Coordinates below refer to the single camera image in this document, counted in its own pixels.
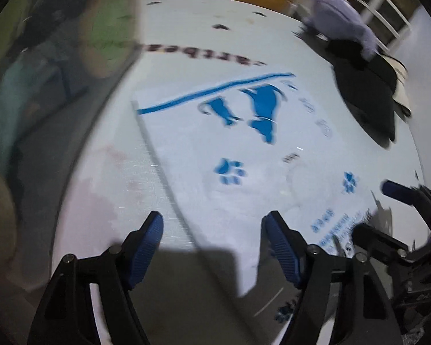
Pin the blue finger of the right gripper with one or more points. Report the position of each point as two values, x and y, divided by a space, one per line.
379 245
398 192

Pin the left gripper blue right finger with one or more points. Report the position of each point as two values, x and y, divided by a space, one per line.
364 314

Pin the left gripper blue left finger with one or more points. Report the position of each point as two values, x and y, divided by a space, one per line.
65 314

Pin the white blue printed package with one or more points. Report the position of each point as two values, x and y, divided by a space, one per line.
231 152

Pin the purple plush toy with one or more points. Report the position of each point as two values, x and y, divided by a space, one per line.
338 20

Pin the green avocado plush toy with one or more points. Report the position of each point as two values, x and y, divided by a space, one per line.
107 35

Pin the white sun visor cap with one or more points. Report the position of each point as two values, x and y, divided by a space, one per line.
399 96

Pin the black sun visor cap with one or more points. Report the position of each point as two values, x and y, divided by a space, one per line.
367 88

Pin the white drawer cabinet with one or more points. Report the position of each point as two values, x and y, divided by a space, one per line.
388 19

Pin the clear plastic storage bin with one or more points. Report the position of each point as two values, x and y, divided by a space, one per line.
49 104

